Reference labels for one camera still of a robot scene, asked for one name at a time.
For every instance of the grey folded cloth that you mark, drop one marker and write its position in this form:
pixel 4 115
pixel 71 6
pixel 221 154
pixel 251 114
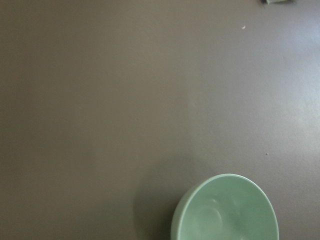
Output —
pixel 268 2

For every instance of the pale green ceramic bowl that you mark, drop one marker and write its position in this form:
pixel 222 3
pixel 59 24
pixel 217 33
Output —
pixel 224 207

